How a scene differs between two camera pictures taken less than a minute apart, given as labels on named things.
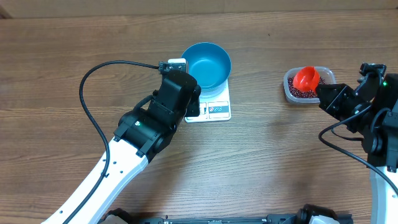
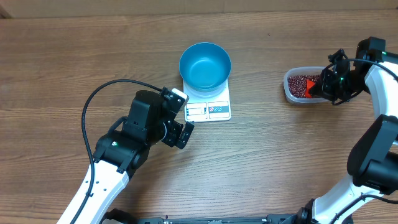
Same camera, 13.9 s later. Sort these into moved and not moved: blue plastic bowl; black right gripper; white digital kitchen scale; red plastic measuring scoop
Moved: red plastic measuring scoop; black right gripper
Not moved: blue plastic bowl; white digital kitchen scale
